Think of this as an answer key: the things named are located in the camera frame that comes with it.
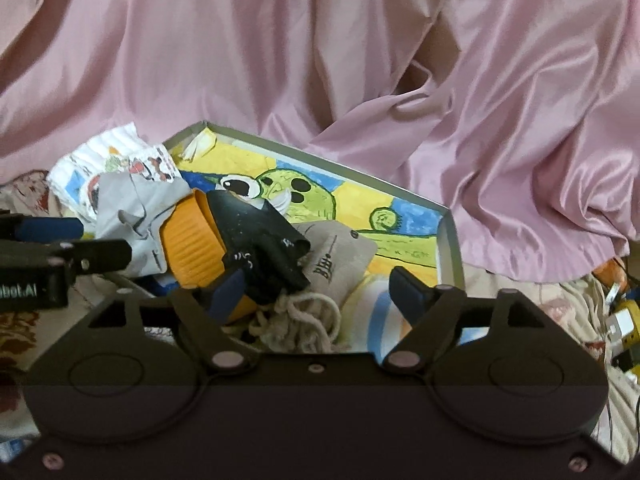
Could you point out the pink satin curtain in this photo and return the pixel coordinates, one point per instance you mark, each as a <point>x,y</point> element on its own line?
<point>300,35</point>

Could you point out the green cartoon painting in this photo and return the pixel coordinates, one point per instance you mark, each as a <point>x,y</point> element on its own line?
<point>310,195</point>

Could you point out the orange toy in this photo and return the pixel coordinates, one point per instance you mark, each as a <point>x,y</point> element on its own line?
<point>612,271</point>

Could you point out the orange-lidded jar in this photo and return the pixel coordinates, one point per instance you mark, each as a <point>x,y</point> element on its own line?
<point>190,245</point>

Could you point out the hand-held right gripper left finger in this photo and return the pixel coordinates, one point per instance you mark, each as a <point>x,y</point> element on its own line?
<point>227,294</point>

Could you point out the black sock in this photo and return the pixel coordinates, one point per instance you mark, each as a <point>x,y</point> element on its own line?
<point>250,230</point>

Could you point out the floral patterned blanket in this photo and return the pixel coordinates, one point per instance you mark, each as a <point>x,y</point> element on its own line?
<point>20,332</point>

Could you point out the striped sock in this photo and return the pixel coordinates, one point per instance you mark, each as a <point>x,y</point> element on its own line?
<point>372,320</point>

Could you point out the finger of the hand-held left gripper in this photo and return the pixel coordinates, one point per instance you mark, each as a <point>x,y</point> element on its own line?
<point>45,227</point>
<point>105,255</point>

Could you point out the grey shallow box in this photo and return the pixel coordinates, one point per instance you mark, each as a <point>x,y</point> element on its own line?
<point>452,255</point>

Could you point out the yellow plastic item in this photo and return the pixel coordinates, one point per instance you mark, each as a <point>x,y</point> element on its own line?
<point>631,332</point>

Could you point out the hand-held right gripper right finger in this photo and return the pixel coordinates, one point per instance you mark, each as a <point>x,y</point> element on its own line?
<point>412,295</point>

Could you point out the grey cloth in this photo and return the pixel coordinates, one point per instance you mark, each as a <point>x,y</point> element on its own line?
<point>135,220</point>

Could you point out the white printed diaper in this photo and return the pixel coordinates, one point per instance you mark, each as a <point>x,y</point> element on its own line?
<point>100,165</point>

